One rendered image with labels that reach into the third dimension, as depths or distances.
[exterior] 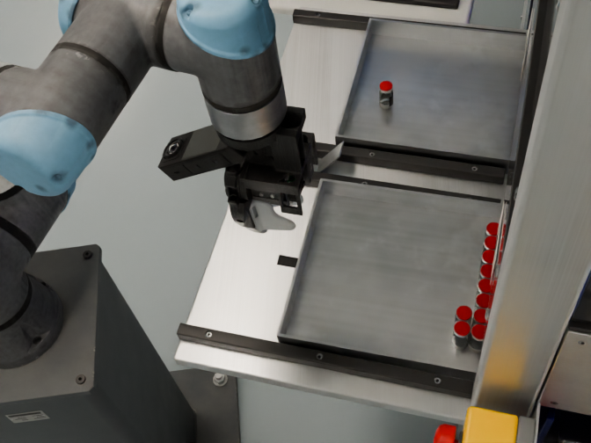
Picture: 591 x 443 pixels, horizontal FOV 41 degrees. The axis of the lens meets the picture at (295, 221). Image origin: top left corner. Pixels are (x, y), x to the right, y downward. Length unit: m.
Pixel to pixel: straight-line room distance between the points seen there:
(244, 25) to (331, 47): 0.77
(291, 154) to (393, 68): 0.61
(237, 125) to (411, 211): 0.51
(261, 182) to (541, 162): 0.34
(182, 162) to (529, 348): 0.39
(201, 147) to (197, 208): 1.50
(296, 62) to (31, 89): 0.79
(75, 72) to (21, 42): 2.32
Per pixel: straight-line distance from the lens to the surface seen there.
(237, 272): 1.16
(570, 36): 0.47
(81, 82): 0.67
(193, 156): 0.82
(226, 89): 0.70
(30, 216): 1.18
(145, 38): 0.71
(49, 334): 1.28
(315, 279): 1.14
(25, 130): 0.65
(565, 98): 0.50
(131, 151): 2.51
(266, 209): 0.87
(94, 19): 0.71
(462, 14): 1.58
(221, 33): 0.65
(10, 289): 1.19
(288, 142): 0.77
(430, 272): 1.14
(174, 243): 2.27
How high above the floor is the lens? 1.88
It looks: 57 degrees down
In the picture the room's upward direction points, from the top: 11 degrees counter-clockwise
